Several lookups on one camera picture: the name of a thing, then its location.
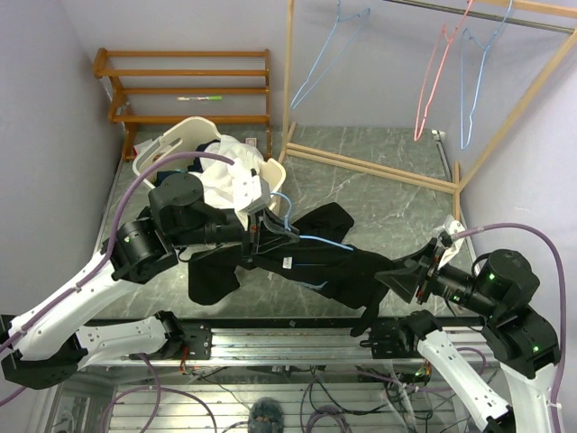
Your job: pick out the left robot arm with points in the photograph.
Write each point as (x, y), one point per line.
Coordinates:
(50, 343)

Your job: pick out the white paper scrap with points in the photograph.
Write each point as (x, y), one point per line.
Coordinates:
(140, 147)

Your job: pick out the white laundry basket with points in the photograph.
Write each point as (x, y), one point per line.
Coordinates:
(185, 137)

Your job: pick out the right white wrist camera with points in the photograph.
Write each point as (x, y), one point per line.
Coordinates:
(446, 235)

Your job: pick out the blue hanger holding black shirt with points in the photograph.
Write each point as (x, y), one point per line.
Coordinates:
(288, 212)

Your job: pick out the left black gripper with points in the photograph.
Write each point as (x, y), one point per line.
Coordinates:
(250, 234)

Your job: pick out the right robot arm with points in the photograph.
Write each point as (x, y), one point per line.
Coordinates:
(524, 343)

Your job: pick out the white t shirt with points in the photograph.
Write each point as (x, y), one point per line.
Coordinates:
(217, 179)

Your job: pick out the aluminium mounting rail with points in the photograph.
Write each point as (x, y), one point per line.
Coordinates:
(264, 344)

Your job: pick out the brown wooden shoe rack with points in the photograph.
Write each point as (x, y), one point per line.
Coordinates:
(120, 110)

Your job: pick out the blue hanger far left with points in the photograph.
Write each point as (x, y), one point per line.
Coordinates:
(326, 58)

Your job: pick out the blue hanger right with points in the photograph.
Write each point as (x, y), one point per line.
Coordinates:
(474, 54)

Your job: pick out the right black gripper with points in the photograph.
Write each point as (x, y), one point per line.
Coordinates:
(405, 281)

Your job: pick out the green white pen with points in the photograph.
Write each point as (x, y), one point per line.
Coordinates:
(202, 98)

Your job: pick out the black t shirt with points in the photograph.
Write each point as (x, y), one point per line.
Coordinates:
(354, 284)

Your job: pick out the pink wire hanger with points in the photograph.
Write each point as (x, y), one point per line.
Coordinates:
(434, 70)

